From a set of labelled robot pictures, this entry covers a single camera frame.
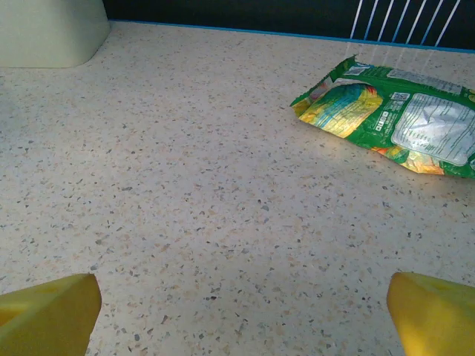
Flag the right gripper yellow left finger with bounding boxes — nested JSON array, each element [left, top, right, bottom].
[[0, 273, 102, 356]]

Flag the beige utensil holder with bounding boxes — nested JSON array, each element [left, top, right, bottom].
[[0, 0, 111, 69]]

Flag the green snack bag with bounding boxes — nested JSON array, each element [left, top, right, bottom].
[[289, 54, 475, 179]]

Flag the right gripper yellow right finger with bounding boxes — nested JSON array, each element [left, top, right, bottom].
[[387, 271, 475, 356]]

